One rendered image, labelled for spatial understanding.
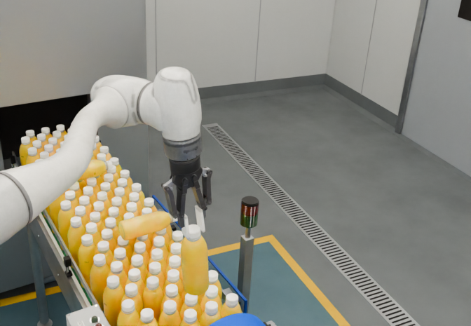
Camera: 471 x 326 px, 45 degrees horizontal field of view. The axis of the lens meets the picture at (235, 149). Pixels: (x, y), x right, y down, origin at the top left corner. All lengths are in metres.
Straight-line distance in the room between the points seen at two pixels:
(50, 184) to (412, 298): 3.01
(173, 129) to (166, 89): 0.09
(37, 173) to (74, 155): 0.10
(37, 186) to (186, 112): 0.41
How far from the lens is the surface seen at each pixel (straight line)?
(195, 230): 1.48
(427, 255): 4.15
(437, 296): 3.82
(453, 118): 5.30
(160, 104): 1.26
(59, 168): 1.02
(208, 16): 5.92
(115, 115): 1.31
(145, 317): 1.77
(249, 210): 2.01
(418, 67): 5.56
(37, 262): 3.13
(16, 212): 0.95
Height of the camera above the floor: 2.33
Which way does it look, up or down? 27 degrees down
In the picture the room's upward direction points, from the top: 3 degrees clockwise
